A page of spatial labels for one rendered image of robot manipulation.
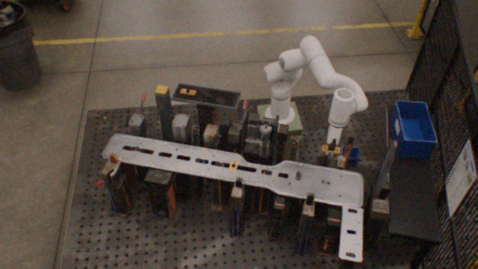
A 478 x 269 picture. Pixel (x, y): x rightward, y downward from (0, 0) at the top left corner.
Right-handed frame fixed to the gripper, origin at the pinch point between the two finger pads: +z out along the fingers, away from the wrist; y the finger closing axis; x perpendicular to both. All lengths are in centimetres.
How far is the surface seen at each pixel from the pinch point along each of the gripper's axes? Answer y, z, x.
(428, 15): -300, 94, 96
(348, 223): 22.3, 27.5, 13.7
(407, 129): -45, 24, 43
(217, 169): 4, 28, -54
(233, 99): -34, 12, -54
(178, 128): -12, 18, -80
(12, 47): -132, 80, -274
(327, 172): -7.0, 27.5, 1.9
